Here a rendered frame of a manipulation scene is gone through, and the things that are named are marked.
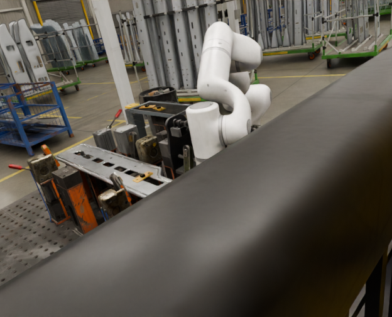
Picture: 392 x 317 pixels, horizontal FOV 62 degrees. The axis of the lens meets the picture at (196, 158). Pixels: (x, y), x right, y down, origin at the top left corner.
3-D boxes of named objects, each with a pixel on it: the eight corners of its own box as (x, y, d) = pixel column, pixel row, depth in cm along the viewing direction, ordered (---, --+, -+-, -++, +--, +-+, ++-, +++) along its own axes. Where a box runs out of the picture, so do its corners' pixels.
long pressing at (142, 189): (48, 160, 174) (46, 157, 174) (85, 143, 188) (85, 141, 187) (267, 264, 79) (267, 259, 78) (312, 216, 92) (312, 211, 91)
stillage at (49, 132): (-5, 150, 568) (-30, 96, 529) (37, 132, 625) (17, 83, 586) (31, 156, 499) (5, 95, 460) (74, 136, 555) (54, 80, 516)
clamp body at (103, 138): (107, 189, 195) (88, 133, 180) (122, 180, 202) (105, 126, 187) (115, 193, 188) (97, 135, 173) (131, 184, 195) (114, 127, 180)
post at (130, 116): (142, 179, 198) (123, 110, 180) (152, 173, 203) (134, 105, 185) (150, 182, 193) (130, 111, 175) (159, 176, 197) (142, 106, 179)
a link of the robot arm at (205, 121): (231, 144, 89) (198, 146, 92) (223, 97, 84) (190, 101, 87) (225, 158, 82) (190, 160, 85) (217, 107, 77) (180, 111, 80)
